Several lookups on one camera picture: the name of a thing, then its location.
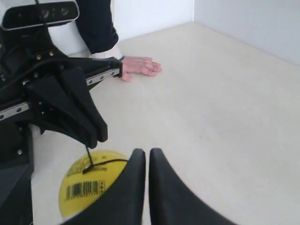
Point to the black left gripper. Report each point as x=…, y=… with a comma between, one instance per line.
x=40, y=85

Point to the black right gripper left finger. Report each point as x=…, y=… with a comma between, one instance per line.
x=122, y=203

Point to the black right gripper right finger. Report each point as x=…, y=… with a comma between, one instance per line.
x=171, y=202

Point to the yellow tennis ball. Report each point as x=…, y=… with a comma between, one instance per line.
x=79, y=189

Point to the person's dark sleeved forearm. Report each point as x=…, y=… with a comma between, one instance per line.
x=95, y=26

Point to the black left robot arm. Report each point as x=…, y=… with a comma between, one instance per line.
x=15, y=185

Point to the person's bare hand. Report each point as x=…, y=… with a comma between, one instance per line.
x=139, y=65

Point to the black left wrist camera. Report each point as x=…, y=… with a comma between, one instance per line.
x=21, y=14

